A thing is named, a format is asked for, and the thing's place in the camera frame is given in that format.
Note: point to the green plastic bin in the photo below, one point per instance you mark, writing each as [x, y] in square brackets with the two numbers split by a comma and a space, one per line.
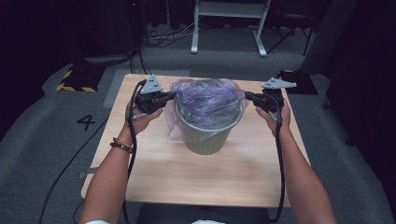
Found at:
[207, 140]

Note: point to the person's left hand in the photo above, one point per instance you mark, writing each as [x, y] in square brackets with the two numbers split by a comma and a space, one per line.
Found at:
[137, 121]

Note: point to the black chair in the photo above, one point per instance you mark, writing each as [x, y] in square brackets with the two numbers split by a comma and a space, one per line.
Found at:
[292, 21]

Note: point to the black yellow striped base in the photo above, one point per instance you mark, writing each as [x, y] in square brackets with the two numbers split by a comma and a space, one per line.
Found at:
[303, 88]
[79, 79]

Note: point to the person's right hand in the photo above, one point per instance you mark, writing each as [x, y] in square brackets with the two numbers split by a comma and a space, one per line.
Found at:
[285, 119]

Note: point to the purple plastic bag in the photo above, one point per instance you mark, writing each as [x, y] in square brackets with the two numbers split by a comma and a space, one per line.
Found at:
[205, 99]

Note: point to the grey tape strip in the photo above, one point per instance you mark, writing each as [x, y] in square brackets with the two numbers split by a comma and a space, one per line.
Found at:
[85, 173]

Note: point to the white metal stand frame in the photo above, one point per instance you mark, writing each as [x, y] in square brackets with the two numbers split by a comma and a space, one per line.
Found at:
[229, 9]

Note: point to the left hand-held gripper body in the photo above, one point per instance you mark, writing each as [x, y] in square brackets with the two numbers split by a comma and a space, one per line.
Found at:
[151, 101]

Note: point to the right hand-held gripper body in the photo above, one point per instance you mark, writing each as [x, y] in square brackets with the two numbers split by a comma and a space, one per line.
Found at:
[271, 99]

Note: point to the person's dark pants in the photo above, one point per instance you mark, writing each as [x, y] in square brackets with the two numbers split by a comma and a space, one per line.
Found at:
[174, 214]

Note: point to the grey column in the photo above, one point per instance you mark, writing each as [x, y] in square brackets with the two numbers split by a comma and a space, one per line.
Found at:
[330, 34]

